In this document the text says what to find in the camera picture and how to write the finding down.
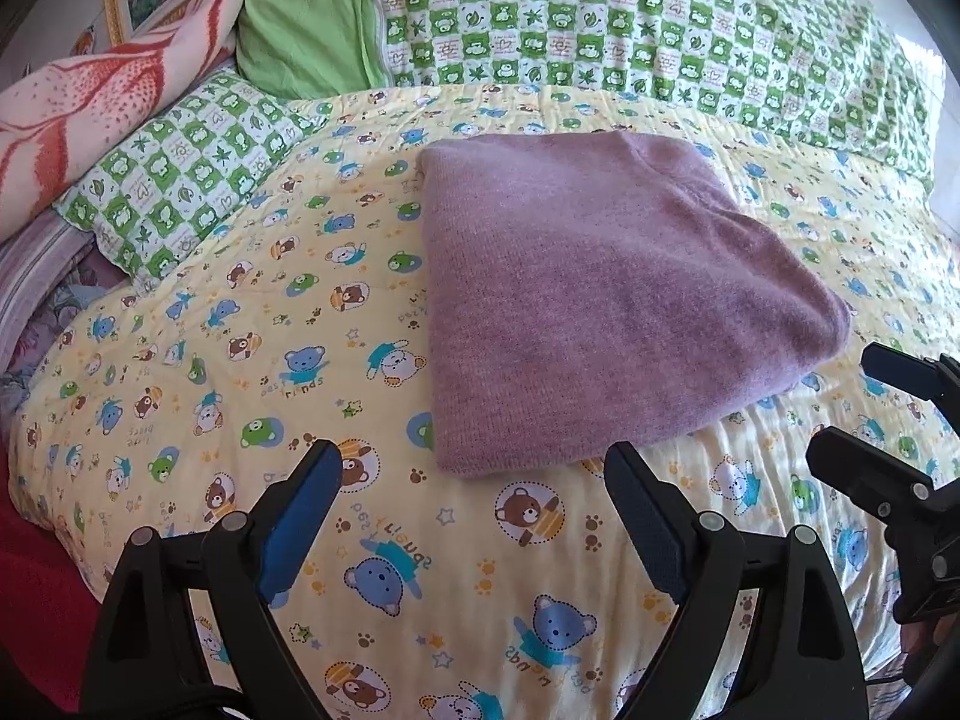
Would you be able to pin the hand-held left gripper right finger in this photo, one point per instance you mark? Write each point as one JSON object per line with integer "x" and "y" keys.
{"x": 649, "y": 532}

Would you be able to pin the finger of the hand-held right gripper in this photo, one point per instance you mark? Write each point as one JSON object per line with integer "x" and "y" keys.
{"x": 862, "y": 465}
{"x": 900, "y": 371}

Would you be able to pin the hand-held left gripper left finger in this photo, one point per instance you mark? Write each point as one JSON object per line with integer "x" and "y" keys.
{"x": 300, "y": 521}

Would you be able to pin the purple knit sweater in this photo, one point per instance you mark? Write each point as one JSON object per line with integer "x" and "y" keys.
{"x": 585, "y": 300}

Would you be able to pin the yellow bear print blanket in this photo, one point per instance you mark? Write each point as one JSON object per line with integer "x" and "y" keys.
{"x": 300, "y": 300}

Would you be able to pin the red cloth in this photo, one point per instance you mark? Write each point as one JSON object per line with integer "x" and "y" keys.
{"x": 37, "y": 600}

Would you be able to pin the purple striped bed sheet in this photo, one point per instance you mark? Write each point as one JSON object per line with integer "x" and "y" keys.
{"x": 37, "y": 292}

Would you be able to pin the small green checked pillow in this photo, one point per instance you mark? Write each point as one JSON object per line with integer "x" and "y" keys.
{"x": 187, "y": 165}

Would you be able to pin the large green checked pillow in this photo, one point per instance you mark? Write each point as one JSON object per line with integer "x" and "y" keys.
{"x": 600, "y": 22}

